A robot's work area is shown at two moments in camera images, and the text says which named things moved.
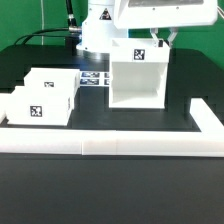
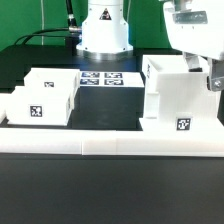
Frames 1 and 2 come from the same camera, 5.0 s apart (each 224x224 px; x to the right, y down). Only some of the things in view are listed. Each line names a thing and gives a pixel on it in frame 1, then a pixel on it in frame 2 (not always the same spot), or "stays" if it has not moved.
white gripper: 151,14 → 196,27
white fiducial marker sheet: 94,78 stays
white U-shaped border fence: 208,141 stays
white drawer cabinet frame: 137,73 → 176,98
